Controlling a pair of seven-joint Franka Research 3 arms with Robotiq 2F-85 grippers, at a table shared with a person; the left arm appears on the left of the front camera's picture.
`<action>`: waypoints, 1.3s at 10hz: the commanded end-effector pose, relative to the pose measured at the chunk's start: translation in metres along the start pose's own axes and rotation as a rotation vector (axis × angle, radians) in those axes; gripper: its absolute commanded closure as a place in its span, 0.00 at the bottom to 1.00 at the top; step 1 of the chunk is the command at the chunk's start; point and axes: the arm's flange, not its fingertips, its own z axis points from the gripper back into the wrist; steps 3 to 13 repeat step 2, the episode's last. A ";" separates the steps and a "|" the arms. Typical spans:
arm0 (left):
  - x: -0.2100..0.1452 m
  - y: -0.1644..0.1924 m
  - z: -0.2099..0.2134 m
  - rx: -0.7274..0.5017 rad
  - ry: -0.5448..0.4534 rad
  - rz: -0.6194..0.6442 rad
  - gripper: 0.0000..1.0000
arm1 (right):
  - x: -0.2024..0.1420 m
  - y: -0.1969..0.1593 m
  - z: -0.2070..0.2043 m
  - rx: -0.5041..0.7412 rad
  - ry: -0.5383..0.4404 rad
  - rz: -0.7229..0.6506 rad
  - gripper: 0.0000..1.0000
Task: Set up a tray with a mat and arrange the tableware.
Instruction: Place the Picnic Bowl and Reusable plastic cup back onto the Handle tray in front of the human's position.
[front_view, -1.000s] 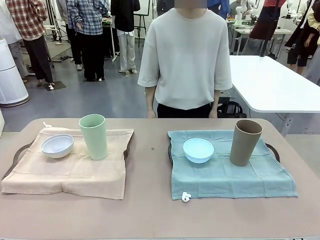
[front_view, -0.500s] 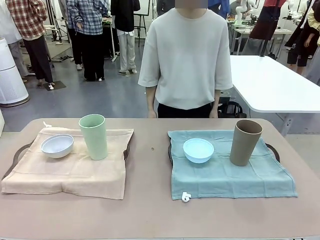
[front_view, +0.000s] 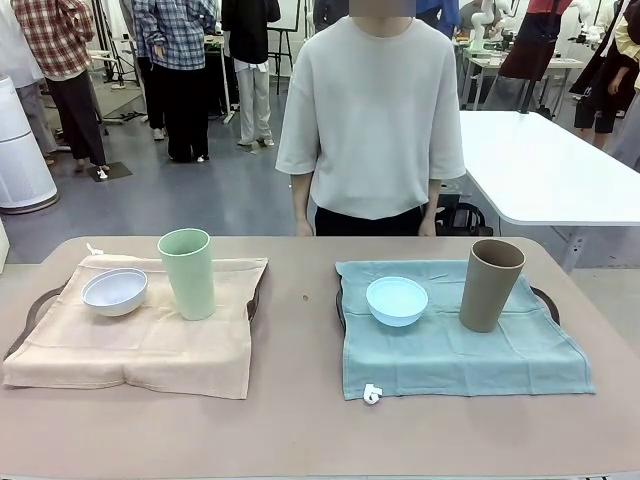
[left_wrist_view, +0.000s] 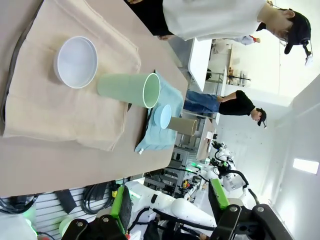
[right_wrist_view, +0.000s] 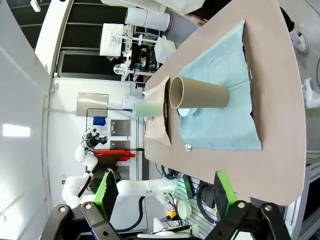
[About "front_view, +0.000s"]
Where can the person's right hand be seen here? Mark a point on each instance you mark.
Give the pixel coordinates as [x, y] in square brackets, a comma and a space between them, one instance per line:
[304, 230]

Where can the person's left hand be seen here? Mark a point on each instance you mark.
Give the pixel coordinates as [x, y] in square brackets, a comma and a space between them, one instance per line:
[427, 229]

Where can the brown tall cup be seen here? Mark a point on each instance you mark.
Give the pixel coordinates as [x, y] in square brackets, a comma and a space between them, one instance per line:
[482, 300]

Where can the light blue bowl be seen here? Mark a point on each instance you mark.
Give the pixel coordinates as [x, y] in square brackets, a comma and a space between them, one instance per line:
[397, 315]

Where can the pale green tall cup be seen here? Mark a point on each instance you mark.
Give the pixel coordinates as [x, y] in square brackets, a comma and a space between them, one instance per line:
[192, 285]

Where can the blue-grey cloth mat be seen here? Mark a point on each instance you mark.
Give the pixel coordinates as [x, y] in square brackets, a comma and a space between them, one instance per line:
[450, 360]

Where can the white bowl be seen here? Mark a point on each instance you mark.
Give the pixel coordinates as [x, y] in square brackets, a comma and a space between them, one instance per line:
[117, 305]

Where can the beige cloth mat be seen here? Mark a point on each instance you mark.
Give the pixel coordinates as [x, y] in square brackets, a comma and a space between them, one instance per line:
[125, 350]

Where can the person's left forearm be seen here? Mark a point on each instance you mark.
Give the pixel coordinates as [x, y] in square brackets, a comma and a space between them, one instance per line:
[431, 200]

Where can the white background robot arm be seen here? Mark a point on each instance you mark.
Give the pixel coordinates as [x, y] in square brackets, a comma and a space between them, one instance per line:
[480, 25]

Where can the person's right forearm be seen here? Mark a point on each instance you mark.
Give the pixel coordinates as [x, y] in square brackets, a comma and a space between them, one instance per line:
[301, 200]

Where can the black bag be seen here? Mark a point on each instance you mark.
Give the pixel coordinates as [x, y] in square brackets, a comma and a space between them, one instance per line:
[470, 220]

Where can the white rounded table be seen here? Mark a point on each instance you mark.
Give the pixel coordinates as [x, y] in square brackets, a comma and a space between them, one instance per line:
[525, 165]

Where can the person in cream sweater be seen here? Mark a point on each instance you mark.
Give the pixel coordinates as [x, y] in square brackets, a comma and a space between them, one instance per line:
[370, 125]

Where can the figure in red navy dress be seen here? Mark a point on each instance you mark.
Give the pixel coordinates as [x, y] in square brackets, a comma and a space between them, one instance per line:
[530, 50]

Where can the figure in black top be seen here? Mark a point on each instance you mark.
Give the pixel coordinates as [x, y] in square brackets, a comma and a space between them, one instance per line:
[250, 30]

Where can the mannequin in blue top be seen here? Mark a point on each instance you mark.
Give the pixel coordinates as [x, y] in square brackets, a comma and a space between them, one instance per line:
[447, 12]

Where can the mannequin in dark jacket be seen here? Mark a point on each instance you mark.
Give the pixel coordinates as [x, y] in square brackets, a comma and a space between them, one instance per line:
[325, 7]

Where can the figure in black clothes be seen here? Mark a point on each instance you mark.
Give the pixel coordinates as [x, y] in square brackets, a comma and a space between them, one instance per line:
[600, 85]

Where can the figure in blue plaid shirt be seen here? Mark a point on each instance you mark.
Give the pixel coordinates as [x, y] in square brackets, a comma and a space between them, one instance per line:
[175, 40]

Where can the white air purifier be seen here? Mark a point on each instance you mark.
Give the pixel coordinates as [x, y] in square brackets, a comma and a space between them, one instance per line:
[25, 165]

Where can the figure in red plaid shirt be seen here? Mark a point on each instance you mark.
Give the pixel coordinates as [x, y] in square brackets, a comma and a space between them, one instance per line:
[50, 40]

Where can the figure in white coat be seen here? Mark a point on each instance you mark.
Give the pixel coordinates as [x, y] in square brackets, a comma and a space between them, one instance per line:
[15, 50]

